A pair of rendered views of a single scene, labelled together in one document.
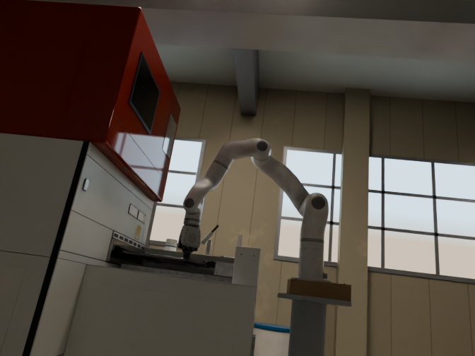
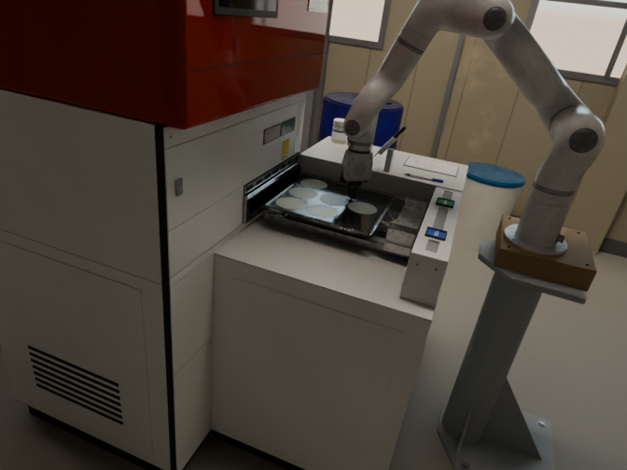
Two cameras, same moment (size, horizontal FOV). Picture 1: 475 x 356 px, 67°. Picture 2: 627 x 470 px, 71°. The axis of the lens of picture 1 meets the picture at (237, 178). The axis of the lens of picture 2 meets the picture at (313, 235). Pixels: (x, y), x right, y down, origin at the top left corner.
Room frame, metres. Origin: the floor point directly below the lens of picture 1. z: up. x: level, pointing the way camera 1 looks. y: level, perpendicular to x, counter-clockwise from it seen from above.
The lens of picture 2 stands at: (0.36, 0.01, 1.48)
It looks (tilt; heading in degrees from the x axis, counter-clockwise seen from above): 27 degrees down; 12
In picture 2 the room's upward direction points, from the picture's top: 7 degrees clockwise
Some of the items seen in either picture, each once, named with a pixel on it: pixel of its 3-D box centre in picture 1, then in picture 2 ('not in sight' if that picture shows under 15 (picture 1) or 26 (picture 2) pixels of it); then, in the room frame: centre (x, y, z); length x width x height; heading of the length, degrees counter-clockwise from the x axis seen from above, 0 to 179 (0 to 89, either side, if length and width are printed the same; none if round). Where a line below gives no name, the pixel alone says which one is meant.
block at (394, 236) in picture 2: (225, 265); (400, 237); (1.58, 0.00, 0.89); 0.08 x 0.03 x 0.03; 85
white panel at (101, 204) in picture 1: (117, 221); (248, 167); (1.57, 0.49, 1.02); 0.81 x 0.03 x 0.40; 175
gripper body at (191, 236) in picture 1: (189, 235); (356, 162); (1.79, 0.19, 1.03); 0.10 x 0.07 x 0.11; 126
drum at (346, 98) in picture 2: not in sight; (354, 158); (3.74, 0.48, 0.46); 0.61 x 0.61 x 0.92
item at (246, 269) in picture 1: (248, 271); (435, 237); (1.65, -0.10, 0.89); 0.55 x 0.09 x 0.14; 175
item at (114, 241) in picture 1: (128, 256); (274, 188); (1.75, 0.46, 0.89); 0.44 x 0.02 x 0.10; 175
